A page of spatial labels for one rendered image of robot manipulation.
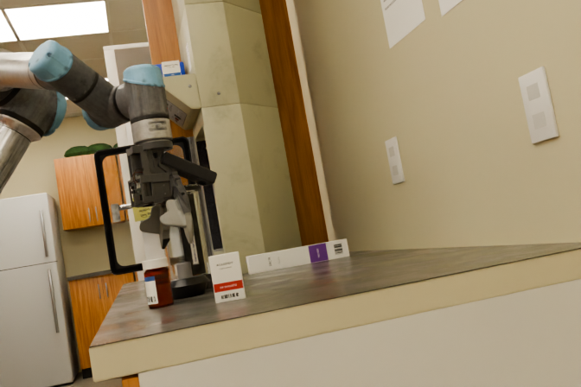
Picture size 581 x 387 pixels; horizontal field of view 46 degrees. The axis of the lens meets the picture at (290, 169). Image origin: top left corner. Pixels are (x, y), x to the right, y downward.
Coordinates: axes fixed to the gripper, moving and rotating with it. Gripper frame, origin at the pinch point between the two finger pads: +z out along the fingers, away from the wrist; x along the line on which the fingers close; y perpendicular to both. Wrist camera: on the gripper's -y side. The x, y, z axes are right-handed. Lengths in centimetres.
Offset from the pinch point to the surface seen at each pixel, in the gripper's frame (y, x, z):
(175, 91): -25, -46, -42
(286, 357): 10, 51, 16
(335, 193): -82, -58, -9
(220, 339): 17, 49, 12
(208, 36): -36, -42, -57
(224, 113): -37, -42, -35
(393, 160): -63, -5, -12
